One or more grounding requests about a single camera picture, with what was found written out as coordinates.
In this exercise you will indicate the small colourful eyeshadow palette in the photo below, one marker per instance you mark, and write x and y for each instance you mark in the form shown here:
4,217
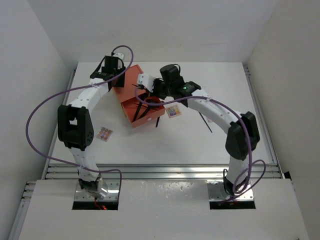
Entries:
173,111

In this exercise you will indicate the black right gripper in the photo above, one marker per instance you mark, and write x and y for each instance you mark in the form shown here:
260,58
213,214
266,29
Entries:
155,83

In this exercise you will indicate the black fan brush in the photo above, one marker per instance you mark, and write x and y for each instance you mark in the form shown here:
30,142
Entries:
148,109

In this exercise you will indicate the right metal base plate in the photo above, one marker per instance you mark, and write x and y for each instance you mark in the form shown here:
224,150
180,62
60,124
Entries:
220,192

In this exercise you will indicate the thin black pencil brush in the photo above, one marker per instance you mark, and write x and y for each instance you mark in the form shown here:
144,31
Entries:
145,97
207,125

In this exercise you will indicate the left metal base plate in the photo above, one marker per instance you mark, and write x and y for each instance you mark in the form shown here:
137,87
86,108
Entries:
107,191

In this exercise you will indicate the clear nine-pan eyeshadow palette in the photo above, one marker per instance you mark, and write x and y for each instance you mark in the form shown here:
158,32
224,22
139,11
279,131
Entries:
104,134

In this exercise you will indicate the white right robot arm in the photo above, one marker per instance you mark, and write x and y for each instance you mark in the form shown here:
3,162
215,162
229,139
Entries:
241,129

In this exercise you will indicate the black powder brush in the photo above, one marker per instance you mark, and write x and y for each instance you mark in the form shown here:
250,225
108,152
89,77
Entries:
137,114

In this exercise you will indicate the orange drawer with white knob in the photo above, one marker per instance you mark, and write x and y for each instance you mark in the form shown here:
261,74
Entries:
129,110

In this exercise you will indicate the metal base plate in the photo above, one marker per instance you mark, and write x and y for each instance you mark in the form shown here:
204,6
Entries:
107,191
220,192

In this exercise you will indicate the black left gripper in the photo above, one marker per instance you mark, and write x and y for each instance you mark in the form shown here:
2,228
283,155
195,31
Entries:
119,83

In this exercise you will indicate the aluminium rail frame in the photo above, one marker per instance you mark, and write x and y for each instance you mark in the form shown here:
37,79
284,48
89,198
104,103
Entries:
211,172

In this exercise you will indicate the orange drawer box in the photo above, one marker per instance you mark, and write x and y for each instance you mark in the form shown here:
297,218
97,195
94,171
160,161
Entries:
128,91

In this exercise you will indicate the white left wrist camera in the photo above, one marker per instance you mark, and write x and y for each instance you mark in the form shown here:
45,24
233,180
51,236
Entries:
119,55

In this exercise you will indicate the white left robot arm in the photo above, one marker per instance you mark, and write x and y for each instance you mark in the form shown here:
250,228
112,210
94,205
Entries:
75,127

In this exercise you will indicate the thin black liner brush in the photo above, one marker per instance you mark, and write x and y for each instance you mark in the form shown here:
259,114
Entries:
141,106

